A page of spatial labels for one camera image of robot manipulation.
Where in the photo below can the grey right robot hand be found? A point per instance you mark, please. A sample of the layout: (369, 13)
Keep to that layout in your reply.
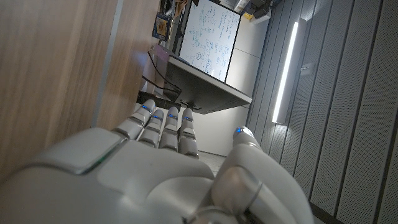
(140, 180)

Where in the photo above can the black framed whiteboard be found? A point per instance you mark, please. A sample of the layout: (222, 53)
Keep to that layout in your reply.
(208, 37)

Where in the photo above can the white ceiling light bar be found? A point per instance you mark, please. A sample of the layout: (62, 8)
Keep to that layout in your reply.
(284, 71)

